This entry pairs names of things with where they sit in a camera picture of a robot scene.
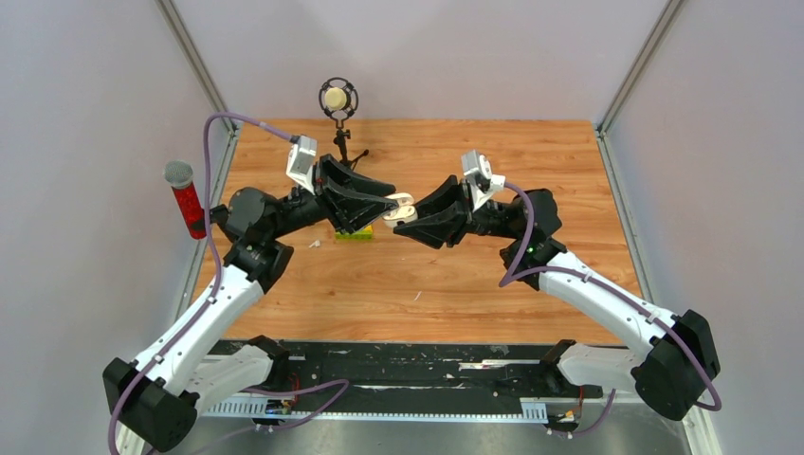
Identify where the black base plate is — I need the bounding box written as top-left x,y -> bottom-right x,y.
207,339 -> 604,416

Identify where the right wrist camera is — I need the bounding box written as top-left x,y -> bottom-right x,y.
461,150 -> 505,211

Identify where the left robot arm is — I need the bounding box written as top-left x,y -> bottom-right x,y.
102,155 -> 396,453

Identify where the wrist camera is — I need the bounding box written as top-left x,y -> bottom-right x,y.
461,150 -> 505,211
285,136 -> 318,193

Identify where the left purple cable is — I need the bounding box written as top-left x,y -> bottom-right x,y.
106,111 -> 352,455

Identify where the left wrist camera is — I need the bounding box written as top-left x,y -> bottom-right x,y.
285,136 -> 318,193

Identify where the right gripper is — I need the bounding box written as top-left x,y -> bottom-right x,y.
392,177 -> 521,249

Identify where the white earbud case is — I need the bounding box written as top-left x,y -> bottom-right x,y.
382,192 -> 418,228

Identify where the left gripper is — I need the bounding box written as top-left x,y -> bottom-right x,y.
267,153 -> 397,240

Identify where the cream microphone in shockmount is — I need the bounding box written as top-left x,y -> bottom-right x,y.
318,77 -> 359,121

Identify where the red glitter microphone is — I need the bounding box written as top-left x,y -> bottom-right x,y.
163,160 -> 209,240

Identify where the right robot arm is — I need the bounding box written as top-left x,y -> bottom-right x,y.
392,175 -> 722,421

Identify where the black tripod stand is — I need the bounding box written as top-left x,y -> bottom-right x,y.
333,119 -> 370,170

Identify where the yellow green triangle toy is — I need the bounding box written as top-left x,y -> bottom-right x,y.
335,225 -> 374,241

